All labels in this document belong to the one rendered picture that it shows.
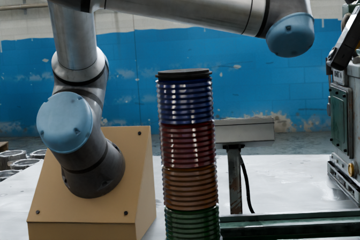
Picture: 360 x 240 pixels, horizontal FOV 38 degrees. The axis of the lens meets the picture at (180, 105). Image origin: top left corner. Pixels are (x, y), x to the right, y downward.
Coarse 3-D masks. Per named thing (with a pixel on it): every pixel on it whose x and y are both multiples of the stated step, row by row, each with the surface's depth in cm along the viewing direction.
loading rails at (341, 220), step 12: (228, 216) 94; (240, 216) 94; (252, 216) 94; (264, 216) 94; (276, 216) 94; (288, 216) 94; (300, 216) 94; (312, 216) 94; (324, 216) 94; (336, 216) 94; (348, 216) 94; (228, 228) 91; (240, 228) 91; (252, 228) 91; (264, 228) 91; (276, 228) 91; (288, 228) 91; (300, 228) 91; (312, 228) 91; (324, 228) 91; (336, 228) 91; (348, 228) 91
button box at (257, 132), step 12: (216, 120) 109; (228, 120) 108; (240, 120) 108; (252, 120) 108; (264, 120) 108; (216, 132) 108; (228, 132) 108; (240, 132) 108; (252, 132) 107; (264, 132) 107; (216, 144) 108; (228, 144) 109; (252, 144) 110; (264, 144) 111
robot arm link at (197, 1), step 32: (64, 0) 78; (96, 0) 78; (128, 0) 78; (160, 0) 79; (192, 0) 79; (224, 0) 80; (256, 0) 81; (288, 0) 82; (256, 32) 83; (288, 32) 80
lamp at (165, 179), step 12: (168, 168) 54; (192, 168) 53; (204, 168) 54; (168, 180) 55; (180, 180) 54; (192, 180) 53; (204, 180) 54; (216, 180) 56; (168, 192) 55; (180, 192) 54; (192, 192) 54; (204, 192) 54; (216, 192) 55; (168, 204) 55; (180, 204) 54; (192, 204) 54; (204, 204) 54
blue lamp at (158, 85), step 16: (160, 80) 54; (176, 80) 58; (192, 80) 52; (208, 80) 54; (160, 96) 54; (176, 96) 52; (192, 96) 52; (208, 96) 54; (160, 112) 54; (176, 112) 53; (192, 112) 53; (208, 112) 54
